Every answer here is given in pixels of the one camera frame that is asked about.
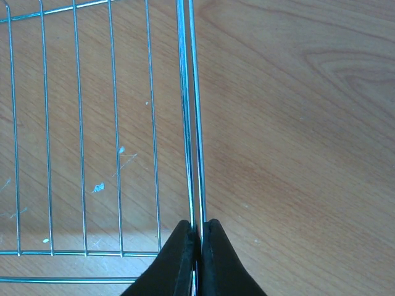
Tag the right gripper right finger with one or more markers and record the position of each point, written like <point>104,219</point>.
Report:
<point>222,272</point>

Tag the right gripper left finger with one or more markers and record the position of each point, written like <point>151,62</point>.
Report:
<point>171,272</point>

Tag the chrome wire dish rack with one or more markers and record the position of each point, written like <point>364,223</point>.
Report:
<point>98,141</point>

